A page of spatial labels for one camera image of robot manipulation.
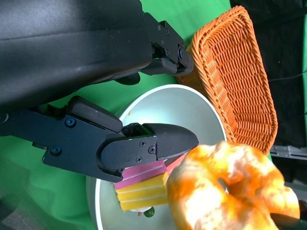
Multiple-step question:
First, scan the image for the pink and brown cake slice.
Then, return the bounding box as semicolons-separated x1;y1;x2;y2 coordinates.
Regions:
165;153;188;177

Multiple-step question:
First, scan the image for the green tablecloth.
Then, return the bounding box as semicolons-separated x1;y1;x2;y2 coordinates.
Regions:
0;0;275;230

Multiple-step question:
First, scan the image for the pale grey frame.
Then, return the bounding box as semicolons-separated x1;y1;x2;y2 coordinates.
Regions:
270;145;307;158

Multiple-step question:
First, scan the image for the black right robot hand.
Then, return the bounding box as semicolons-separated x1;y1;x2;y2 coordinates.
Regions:
271;212;307;230

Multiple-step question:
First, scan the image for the yellow striped cake slice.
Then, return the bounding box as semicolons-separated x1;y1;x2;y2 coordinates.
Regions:
116;173;170;218

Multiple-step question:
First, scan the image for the pink striped cake slice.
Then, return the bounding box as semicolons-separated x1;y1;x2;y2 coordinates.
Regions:
114;161;167;190

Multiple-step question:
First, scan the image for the thin grey cable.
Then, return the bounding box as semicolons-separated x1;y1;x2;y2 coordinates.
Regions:
268;72;307;82

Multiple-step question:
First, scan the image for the elongated ridged bread roll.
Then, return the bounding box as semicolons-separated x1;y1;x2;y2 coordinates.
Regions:
166;141;300;230

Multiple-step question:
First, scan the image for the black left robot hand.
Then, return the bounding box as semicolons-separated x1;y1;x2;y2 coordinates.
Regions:
0;0;200;184

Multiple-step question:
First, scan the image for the black backdrop cloth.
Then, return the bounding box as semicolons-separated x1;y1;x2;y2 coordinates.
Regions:
229;0;307;230

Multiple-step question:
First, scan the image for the orange wicker basket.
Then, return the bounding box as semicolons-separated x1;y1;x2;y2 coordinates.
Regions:
176;6;279;156

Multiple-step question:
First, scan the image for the pale grey bowl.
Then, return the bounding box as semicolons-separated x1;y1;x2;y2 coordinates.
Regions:
86;84;227;230

